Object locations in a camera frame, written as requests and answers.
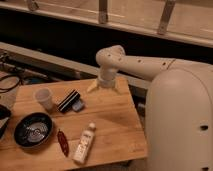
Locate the white squeeze bottle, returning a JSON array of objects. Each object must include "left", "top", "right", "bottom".
[{"left": 73, "top": 123, "right": 96, "bottom": 164}]

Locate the black striped box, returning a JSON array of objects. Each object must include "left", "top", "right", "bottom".
[{"left": 58, "top": 90, "right": 80, "bottom": 113}]

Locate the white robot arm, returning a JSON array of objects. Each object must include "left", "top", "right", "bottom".
[{"left": 88, "top": 45, "right": 213, "bottom": 171}]

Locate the red chili pepper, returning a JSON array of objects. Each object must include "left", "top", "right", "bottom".
[{"left": 57, "top": 130, "right": 69, "bottom": 156}]

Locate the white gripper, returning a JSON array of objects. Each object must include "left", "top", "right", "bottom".
[{"left": 87, "top": 68, "right": 119, "bottom": 93}]

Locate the metal bracket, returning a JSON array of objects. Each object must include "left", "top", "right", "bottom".
[
  {"left": 157, "top": 0, "right": 176, "bottom": 35},
  {"left": 98, "top": 0, "right": 108, "bottom": 24}
]

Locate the metal bracket right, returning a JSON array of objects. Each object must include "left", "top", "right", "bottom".
[{"left": 157, "top": 0, "right": 176, "bottom": 35}]

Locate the black object at left edge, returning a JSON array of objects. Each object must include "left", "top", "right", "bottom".
[{"left": 0, "top": 104, "right": 11, "bottom": 139}]

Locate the small blue block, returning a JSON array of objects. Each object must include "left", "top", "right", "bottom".
[{"left": 72, "top": 100, "right": 84, "bottom": 112}]

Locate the dark ceramic bowl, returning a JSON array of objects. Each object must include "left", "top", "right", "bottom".
[{"left": 14, "top": 112, "right": 53, "bottom": 148}]

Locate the metal bracket middle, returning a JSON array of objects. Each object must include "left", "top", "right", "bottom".
[{"left": 98, "top": 0, "right": 108, "bottom": 24}]

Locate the translucent white cup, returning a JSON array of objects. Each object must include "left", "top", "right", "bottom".
[{"left": 34, "top": 88, "right": 53, "bottom": 110}]

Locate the black cable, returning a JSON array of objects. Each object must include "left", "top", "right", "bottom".
[{"left": 0, "top": 73, "right": 23, "bottom": 94}]

